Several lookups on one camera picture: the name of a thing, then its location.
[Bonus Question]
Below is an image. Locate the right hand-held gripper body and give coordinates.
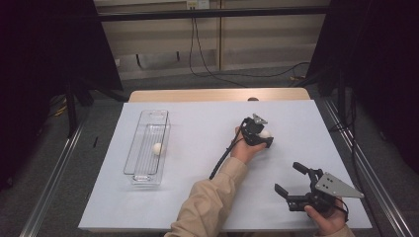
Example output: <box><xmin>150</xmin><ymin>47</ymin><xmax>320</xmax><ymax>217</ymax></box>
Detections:
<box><xmin>285</xmin><ymin>167</ymin><xmax>366</xmax><ymax>213</ymax></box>

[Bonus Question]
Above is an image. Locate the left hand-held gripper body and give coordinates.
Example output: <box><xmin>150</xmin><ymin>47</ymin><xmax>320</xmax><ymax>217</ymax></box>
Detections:
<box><xmin>240</xmin><ymin>113</ymin><xmax>269</xmax><ymax>147</ymax></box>

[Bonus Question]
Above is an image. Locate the clear plastic storage bin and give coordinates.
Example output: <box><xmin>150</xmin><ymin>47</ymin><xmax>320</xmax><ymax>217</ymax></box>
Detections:
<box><xmin>123</xmin><ymin>109</ymin><xmax>172</xmax><ymax>186</ymax></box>

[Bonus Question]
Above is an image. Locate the person's left hand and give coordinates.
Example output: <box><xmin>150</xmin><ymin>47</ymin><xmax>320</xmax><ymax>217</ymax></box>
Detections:
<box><xmin>229</xmin><ymin>125</ymin><xmax>268</xmax><ymax>165</ymax></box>

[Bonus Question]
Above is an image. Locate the person's right hand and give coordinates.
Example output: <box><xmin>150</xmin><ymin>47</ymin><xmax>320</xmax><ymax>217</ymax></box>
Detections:
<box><xmin>303</xmin><ymin>197</ymin><xmax>350</xmax><ymax>237</ymax></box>

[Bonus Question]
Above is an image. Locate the white table sheet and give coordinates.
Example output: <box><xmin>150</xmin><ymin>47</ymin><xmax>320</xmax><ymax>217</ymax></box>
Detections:
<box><xmin>78</xmin><ymin>100</ymin><xmax>374</xmax><ymax>231</ymax></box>

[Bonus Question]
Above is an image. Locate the light wooden table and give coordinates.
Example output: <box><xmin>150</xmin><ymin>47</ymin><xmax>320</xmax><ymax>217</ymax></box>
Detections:
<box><xmin>127</xmin><ymin>87</ymin><xmax>311</xmax><ymax>103</ymax></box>

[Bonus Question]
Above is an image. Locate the black metal crossbar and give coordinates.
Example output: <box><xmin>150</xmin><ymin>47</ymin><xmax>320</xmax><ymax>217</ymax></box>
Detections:
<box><xmin>98</xmin><ymin>6</ymin><xmax>331</xmax><ymax>23</ymax></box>

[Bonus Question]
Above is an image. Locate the black curtain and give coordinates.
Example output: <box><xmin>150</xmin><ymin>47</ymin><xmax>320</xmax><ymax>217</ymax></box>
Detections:
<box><xmin>307</xmin><ymin>0</ymin><xmax>419</xmax><ymax>173</ymax></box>
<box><xmin>0</xmin><ymin>0</ymin><xmax>124</xmax><ymax>192</ymax></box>

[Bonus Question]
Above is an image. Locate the black metal stand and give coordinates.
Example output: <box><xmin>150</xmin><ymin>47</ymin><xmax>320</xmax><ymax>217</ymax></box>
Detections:
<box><xmin>63</xmin><ymin>80</ymin><xmax>79</xmax><ymax>138</ymax></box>

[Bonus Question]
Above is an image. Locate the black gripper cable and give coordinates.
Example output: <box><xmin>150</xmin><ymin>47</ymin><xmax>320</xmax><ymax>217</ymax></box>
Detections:
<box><xmin>334</xmin><ymin>197</ymin><xmax>351</xmax><ymax>223</ymax></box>
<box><xmin>209</xmin><ymin>118</ymin><xmax>249</xmax><ymax>181</ymax></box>

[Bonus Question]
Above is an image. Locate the aluminium frame rail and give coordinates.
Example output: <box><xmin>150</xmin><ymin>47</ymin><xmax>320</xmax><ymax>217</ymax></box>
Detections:
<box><xmin>320</xmin><ymin>98</ymin><xmax>414</xmax><ymax>237</ymax></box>
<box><xmin>19</xmin><ymin>108</ymin><xmax>91</xmax><ymax>237</ymax></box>

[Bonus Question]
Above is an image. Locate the black power cable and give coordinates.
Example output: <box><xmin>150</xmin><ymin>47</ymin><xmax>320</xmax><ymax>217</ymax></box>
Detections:
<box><xmin>193</xmin><ymin>18</ymin><xmax>311</xmax><ymax>79</ymax></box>
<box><xmin>188</xmin><ymin>18</ymin><xmax>249</xmax><ymax>89</ymax></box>

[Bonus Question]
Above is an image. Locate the white wall socket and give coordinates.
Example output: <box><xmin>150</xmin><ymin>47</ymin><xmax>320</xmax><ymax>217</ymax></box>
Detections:
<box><xmin>186</xmin><ymin>0</ymin><xmax>210</xmax><ymax>10</ymax></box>

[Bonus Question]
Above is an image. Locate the yellow cable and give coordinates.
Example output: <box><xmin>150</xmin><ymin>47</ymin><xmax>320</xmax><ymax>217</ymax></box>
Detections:
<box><xmin>48</xmin><ymin>98</ymin><xmax>68</xmax><ymax>119</ymax></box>

